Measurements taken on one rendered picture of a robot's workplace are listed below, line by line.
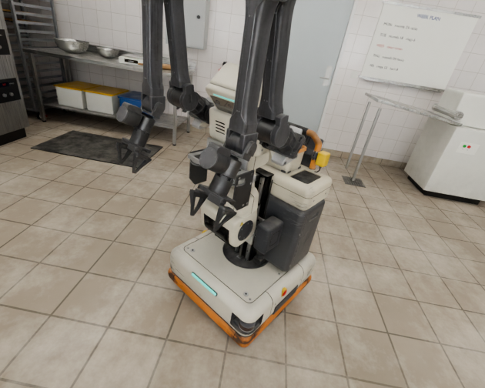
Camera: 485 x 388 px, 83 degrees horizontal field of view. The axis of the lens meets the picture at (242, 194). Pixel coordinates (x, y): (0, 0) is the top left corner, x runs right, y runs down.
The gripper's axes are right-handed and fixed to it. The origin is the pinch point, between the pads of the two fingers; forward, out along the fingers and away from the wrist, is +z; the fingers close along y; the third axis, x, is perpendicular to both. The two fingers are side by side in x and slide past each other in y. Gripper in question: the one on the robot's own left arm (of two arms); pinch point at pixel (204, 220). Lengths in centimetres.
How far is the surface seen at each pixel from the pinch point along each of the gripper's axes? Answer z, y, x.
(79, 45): -62, -355, 95
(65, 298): 87, -78, 22
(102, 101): -13, -325, 129
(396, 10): -261, -78, 274
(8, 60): -11, -332, 32
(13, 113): 39, -326, 49
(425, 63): -232, -31, 325
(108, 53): -70, -336, 119
